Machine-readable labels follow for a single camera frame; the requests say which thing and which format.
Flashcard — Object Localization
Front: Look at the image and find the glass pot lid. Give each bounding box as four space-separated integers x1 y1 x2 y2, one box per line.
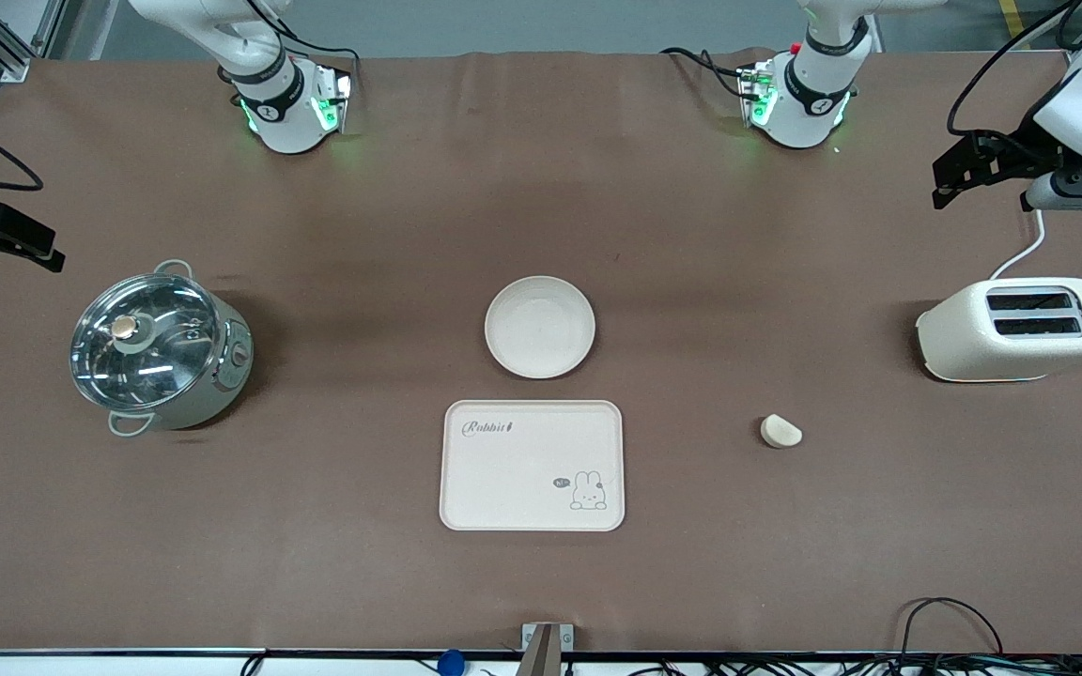
70 272 224 410

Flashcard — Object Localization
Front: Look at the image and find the small metal bracket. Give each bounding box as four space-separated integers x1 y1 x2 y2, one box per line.
520 622 575 652

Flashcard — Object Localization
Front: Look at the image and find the brown table cover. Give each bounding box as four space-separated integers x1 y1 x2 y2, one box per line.
0 49 1082 655

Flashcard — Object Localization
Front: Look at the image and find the black arm base cable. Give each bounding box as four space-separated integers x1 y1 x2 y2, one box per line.
264 0 361 95
660 47 750 100

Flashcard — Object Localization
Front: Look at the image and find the pale green electric pot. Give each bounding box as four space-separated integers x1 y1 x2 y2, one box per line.
70 260 254 438

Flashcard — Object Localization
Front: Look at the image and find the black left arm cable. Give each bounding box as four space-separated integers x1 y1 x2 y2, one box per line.
947 0 1082 137

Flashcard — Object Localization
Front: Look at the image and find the aluminium frame post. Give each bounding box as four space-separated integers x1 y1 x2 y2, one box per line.
0 0 68 84
1011 0 1082 53

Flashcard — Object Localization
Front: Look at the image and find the white toaster power cable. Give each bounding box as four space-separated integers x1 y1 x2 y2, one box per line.
989 208 1046 281

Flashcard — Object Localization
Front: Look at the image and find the round cream plate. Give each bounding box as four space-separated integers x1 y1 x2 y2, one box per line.
485 275 596 380

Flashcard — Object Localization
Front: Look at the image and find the black cable loop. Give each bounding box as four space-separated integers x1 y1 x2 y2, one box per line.
898 597 1005 658

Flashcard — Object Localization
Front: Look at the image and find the cream rabbit print tray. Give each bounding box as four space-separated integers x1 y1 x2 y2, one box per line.
439 400 626 532

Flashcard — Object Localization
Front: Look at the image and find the cream two-slot toaster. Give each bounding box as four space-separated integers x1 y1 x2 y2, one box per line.
916 277 1082 383

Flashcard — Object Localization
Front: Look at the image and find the small white bun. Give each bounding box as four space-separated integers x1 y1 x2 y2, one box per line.
760 414 803 450

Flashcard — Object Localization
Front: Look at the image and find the grey stand pole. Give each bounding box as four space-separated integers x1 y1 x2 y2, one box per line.
516 624 563 676

